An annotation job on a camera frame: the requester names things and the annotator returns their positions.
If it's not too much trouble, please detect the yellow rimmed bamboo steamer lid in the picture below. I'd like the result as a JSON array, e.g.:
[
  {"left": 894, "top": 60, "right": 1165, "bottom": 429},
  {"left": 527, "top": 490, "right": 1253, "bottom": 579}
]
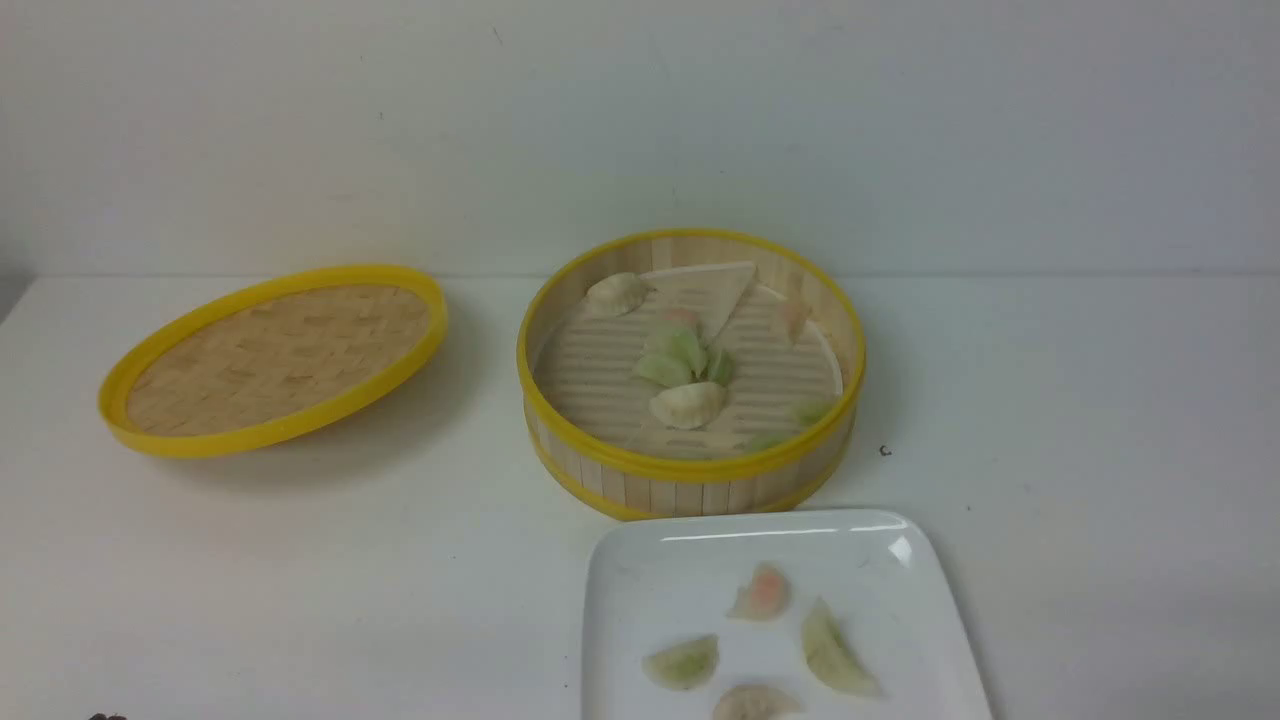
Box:
[{"left": 99, "top": 265, "right": 449, "bottom": 459}]

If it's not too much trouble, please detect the pale dumpling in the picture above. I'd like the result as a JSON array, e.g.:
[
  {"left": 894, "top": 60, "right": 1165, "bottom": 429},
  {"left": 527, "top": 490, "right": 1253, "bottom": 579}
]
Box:
[
  {"left": 648, "top": 380, "right": 728, "bottom": 430},
  {"left": 584, "top": 272, "right": 652, "bottom": 316}
]

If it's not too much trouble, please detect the green dumpling plate right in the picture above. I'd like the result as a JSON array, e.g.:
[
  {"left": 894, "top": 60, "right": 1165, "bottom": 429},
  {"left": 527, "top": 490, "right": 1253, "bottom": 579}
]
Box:
[{"left": 801, "top": 597, "right": 882, "bottom": 698}]

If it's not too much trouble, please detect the yellow rimmed bamboo steamer basket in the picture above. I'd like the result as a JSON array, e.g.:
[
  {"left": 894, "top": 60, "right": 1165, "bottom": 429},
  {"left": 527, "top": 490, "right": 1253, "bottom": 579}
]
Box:
[{"left": 516, "top": 228, "right": 867, "bottom": 521}]

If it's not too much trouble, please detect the pale dumpling basket right wall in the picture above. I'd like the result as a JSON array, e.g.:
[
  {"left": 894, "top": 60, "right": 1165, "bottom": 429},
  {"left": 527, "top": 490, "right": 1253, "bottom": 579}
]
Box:
[{"left": 771, "top": 299, "right": 810, "bottom": 347}]

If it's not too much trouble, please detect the small green dumpling basket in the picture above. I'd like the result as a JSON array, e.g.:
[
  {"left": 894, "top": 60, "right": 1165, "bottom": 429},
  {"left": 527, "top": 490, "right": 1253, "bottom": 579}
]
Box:
[{"left": 703, "top": 346, "right": 736, "bottom": 387}]

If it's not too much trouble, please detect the pale dumpling plate bottom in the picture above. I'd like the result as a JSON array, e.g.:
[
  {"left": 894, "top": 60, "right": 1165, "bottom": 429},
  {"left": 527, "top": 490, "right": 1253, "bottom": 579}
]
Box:
[{"left": 710, "top": 684, "right": 805, "bottom": 720}]

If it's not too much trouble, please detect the green dumpling plate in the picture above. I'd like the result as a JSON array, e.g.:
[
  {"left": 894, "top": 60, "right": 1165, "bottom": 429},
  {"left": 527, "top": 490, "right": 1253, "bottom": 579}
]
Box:
[
  {"left": 801, "top": 597, "right": 882, "bottom": 698},
  {"left": 643, "top": 634, "right": 721, "bottom": 692}
]

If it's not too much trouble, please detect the pale dumpling at basket back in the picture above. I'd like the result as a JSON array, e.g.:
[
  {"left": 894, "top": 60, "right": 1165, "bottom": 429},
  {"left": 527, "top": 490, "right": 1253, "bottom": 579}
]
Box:
[{"left": 584, "top": 272, "right": 652, "bottom": 316}]

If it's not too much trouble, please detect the white steamer liner paper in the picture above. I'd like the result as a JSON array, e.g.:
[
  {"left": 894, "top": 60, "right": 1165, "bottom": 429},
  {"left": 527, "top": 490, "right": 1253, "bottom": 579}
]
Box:
[{"left": 532, "top": 263, "right": 845, "bottom": 460}]

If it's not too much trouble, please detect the green dumpling plate left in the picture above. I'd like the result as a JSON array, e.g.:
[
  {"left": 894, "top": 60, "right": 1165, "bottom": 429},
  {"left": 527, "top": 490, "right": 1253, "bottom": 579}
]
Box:
[{"left": 643, "top": 634, "right": 721, "bottom": 692}]

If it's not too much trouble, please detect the green dumpling basket centre upper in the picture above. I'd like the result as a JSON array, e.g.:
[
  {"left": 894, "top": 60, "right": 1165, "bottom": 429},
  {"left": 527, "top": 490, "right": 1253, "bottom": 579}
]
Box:
[{"left": 644, "top": 322, "right": 708, "bottom": 377}]

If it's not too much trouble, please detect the white square plate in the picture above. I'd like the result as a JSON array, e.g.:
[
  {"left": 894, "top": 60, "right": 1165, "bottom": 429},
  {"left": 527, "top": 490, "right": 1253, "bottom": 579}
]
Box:
[{"left": 579, "top": 509, "right": 993, "bottom": 719}]

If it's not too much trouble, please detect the green dumpling basket centre lower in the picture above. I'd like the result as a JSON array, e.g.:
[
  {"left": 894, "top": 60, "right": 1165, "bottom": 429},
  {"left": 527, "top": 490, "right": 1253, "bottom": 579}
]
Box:
[{"left": 632, "top": 352, "right": 694, "bottom": 389}]

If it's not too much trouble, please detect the pink dumpling on plate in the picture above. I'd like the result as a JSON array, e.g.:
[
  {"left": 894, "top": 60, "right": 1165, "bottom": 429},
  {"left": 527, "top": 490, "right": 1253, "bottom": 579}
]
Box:
[{"left": 726, "top": 562, "right": 791, "bottom": 623}]

